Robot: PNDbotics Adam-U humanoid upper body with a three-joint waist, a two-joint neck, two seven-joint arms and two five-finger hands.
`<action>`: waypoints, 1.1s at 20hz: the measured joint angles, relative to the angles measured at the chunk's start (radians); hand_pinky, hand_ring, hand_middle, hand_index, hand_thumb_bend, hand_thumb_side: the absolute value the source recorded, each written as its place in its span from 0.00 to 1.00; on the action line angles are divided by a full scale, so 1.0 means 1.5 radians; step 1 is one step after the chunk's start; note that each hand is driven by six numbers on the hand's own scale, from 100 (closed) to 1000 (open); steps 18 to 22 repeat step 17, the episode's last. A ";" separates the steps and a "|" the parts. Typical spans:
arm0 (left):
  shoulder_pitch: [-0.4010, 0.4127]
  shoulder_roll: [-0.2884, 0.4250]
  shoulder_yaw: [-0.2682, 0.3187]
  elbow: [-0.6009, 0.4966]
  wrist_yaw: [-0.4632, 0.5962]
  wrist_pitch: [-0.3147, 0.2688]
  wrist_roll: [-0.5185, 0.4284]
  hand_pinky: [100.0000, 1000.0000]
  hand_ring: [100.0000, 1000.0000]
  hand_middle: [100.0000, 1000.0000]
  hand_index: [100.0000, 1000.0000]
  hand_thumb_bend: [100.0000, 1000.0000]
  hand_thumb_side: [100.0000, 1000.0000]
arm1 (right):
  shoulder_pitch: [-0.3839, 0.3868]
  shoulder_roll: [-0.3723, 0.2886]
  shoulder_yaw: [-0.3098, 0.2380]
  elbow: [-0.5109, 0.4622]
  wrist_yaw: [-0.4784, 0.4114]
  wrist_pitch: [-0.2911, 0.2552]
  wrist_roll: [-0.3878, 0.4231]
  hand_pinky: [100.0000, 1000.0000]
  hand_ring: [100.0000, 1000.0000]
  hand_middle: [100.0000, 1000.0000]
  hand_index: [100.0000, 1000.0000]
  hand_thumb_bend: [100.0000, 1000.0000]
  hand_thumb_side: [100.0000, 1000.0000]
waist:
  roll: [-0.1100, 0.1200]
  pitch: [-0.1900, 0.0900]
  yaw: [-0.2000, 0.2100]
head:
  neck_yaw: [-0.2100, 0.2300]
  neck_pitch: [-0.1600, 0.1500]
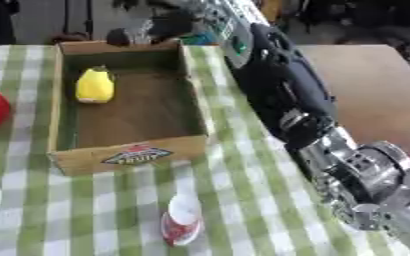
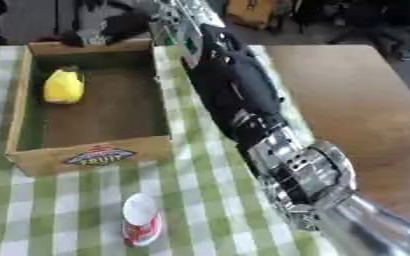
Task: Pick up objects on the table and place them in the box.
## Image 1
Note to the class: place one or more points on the black tripod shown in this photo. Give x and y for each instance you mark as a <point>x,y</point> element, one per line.
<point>88,16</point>

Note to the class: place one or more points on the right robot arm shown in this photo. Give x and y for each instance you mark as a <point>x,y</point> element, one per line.
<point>290,86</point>

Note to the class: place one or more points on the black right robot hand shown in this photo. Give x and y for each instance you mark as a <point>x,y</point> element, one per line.
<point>170,25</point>

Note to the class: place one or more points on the teal object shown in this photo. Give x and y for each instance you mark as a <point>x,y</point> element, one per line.
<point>200,39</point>

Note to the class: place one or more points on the tan cardboard box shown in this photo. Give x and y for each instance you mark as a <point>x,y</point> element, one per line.
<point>138,113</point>

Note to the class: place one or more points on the yellow toy pear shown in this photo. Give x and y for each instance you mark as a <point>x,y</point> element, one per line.
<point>95,86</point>

